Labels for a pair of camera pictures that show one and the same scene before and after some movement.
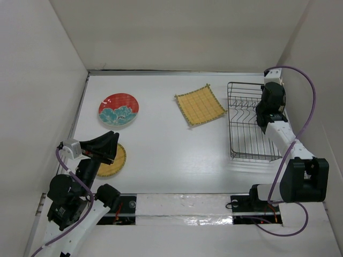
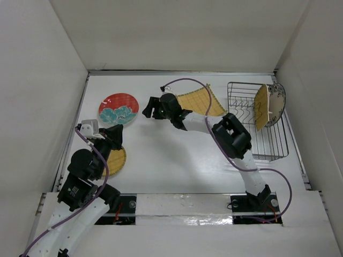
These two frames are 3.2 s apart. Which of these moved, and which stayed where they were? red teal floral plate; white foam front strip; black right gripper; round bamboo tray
Moved: black right gripper
Stayed: red teal floral plate; white foam front strip; round bamboo tray
